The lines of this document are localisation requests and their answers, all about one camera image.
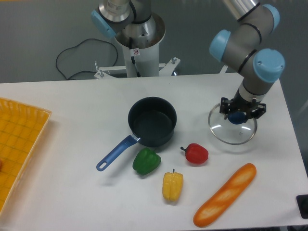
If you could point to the green bell pepper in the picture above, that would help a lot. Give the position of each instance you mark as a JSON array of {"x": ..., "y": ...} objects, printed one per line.
[{"x": 146, "y": 161}]

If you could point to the black device at edge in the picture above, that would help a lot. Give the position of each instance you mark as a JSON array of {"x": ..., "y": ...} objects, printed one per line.
[{"x": 302, "y": 202}]

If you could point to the yellow woven basket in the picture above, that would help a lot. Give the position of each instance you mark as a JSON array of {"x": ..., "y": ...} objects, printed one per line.
[{"x": 21, "y": 126}]

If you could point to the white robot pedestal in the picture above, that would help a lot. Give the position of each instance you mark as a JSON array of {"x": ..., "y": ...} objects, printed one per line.
[{"x": 140, "y": 44}]

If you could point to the glass lid blue knob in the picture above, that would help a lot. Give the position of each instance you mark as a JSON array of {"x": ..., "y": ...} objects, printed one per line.
[{"x": 231, "y": 129}]

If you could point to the orange baguette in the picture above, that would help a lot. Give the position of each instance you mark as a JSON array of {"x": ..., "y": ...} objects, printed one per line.
[{"x": 218, "y": 203}]

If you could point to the red bell pepper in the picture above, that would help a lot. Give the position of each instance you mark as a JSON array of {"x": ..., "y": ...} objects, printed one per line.
[{"x": 195, "y": 153}]

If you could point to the yellow bell pepper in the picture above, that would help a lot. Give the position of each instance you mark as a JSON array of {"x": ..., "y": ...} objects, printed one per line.
[{"x": 172, "y": 186}]

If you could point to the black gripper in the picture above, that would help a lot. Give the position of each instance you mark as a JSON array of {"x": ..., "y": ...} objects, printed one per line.
[{"x": 239, "y": 104}]

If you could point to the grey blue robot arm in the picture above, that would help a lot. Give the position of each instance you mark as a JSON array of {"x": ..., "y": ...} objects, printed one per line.
[{"x": 259, "y": 69}]

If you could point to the dark saucepan blue handle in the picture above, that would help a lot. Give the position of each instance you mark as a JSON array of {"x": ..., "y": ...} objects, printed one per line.
[{"x": 152, "y": 121}]

